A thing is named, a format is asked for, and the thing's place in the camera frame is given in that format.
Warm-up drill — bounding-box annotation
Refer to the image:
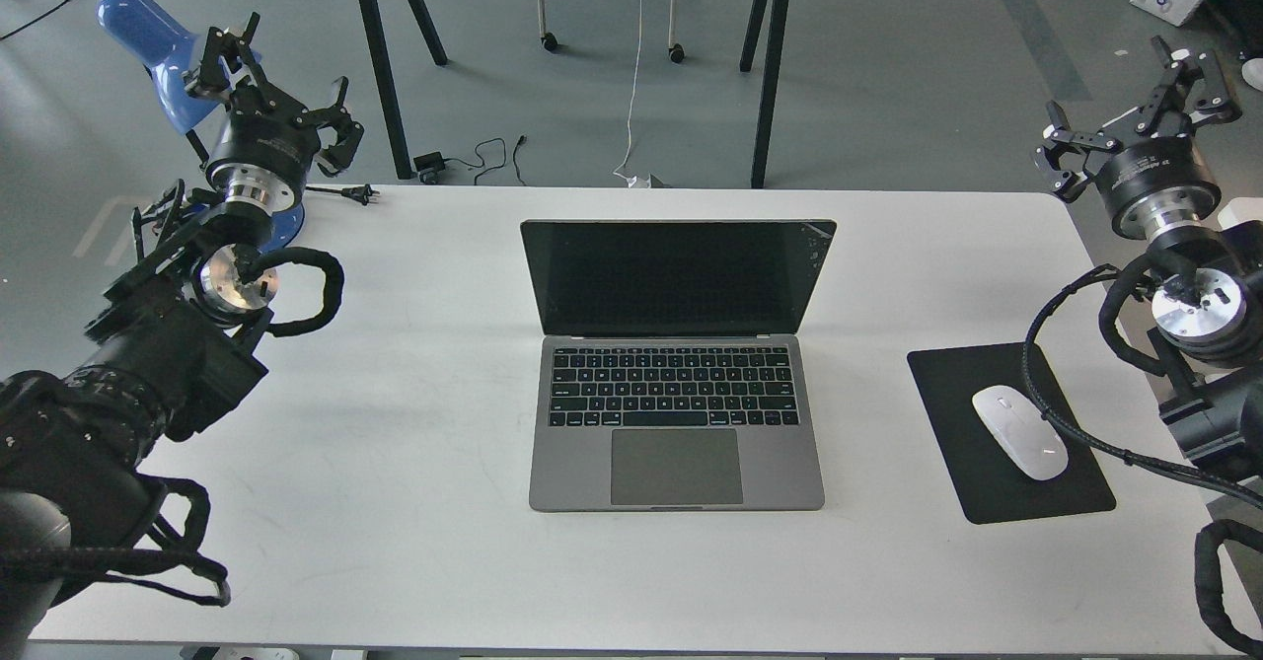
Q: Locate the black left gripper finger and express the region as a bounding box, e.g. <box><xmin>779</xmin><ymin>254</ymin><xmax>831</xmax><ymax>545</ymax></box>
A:
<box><xmin>184</xmin><ymin>13</ymin><xmax>261</xmax><ymax>103</ymax></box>
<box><xmin>292</xmin><ymin>76</ymin><xmax>364</xmax><ymax>178</ymax></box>

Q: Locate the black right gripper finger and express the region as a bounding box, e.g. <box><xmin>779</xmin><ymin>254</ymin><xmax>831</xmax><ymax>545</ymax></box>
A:
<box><xmin>1034</xmin><ymin>100</ymin><xmax>1130</xmax><ymax>198</ymax></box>
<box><xmin>1133</xmin><ymin>37</ymin><xmax>1243</xmax><ymax>138</ymax></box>

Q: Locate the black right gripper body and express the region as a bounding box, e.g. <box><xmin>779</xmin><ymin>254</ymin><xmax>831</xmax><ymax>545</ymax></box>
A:
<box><xmin>1098</xmin><ymin>138</ymin><xmax>1223</xmax><ymax>239</ymax></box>

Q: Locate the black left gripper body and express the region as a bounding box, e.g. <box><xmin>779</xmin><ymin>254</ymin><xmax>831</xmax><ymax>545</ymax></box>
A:
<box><xmin>205</xmin><ymin>86</ymin><xmax>320</xmax><ymax>209</ymax></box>

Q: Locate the grey laptop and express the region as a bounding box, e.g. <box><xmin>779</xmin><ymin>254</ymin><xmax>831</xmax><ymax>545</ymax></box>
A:
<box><xmin>520</xmin><ymin>220</ymin><xmax>837</xmax><ymax>512</ymax></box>

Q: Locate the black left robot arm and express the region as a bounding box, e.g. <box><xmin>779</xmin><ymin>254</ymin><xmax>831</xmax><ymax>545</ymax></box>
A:
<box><xmin>1</xmin><ymin>14</ymin><xmax>364</xmax><ymax>659</ymax></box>

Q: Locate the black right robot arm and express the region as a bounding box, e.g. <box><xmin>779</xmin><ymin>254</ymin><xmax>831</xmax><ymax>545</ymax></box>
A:
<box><xmin>1021</xmin><ymin>37</ymin><xmax>1262</xmax><ymax>507</ymax></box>

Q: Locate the black plug on table edge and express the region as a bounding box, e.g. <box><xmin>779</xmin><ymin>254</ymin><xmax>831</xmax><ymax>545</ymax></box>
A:
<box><xmin>306</xmin><ymin>183</ymin><xmax>381</xmax><ymax>206</ymax></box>

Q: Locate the white round object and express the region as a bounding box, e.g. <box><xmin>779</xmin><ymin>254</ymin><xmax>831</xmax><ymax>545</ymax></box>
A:
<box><xmin>1240</xmin><ymin>57</ymin><xmax>1263</xmax><ymax>91</ymax></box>

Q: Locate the blue plastic chair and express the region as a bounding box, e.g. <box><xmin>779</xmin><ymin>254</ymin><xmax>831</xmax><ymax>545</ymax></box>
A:
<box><xmin>99</xmin><ymin>0</ymin><xmax>307</xmax><ymax>252</ymax></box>

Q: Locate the white computer mouse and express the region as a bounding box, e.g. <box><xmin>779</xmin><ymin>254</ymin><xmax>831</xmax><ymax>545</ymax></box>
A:
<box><xmin>971</xmin><ymin>385</ymin><xmax>1068</xmax><ymax>481</ymax></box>

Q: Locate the black mouse pad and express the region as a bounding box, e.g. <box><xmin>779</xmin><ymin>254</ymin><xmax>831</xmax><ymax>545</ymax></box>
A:
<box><xmin>907</xmin><ymin>342</ymin><xmax>1116</xmax><ymax>525</ymax></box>

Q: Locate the black power adapter cable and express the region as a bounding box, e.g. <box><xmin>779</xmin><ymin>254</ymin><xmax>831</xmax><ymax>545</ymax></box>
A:
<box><xmin>412</xmin><ymin>134</ymin><xmax>528</xmax><ymax>187</ymax></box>

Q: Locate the white hanging cable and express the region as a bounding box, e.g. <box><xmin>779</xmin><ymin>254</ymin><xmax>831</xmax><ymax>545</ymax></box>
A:
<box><xmin>613</xmin><ymin>0</ymin><xmax>654</xmax><ymax>189</ymax></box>

